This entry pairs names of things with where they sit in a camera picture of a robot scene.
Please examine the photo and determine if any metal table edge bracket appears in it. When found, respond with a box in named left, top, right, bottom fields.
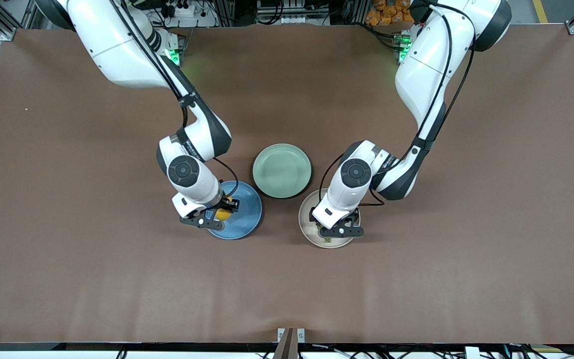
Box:
left=277, top=328, right=306, bottom=359

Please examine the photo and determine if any blue plate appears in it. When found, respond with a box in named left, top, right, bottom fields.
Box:
left=206, top=180, right=264, bottom=240

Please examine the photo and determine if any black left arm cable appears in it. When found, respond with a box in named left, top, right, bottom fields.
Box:
left=319, top=0, right=477, bottom=206

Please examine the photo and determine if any black base cable bundle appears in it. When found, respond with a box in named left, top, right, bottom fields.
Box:
left=362, top=22, right=402, bottom=50

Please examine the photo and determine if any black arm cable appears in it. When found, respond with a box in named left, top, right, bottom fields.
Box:
left=319, top=0, right=477, bottom=206
left=110, top=0, right=240, bottom=200

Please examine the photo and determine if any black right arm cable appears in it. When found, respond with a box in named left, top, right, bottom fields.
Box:
left=110, top=0, right=240, bottom=200

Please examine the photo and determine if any beige plate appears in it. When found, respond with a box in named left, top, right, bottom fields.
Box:
left=298, top=188, right=361, bottom=249

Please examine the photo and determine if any light green plate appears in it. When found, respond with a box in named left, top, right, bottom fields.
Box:
left=253, top=144, right=312, bottom=199

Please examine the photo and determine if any orange snack bag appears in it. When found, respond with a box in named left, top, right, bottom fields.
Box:
left=365, top=0, right=415, bottom=25

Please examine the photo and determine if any white power strip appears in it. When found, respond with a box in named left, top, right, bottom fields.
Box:
left=160, top=0, right=203, bottom=18

